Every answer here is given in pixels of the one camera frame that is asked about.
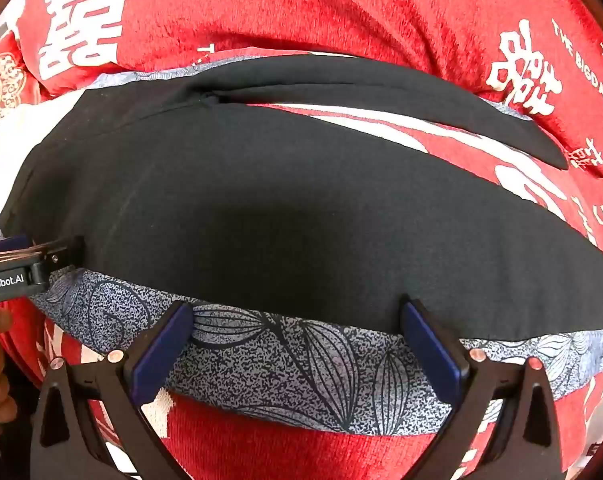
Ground blue-grey leaf printed cloth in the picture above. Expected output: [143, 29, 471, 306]
[0, 55, 603, 437]

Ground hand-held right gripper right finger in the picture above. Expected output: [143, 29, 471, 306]
[400, 299, 565, 480]

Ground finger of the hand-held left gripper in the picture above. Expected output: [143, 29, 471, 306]
[30, 236, 86, 287]

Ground red ornate pillow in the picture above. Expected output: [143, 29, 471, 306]
[0, 35, 41, 161]

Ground red printed blanket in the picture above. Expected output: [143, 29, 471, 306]
[0, 0, 603, 480]

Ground black pants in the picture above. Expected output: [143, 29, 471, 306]
[0, 54, 603, 333]

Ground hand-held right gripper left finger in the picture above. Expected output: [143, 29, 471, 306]
[29, 301, 195, 480]

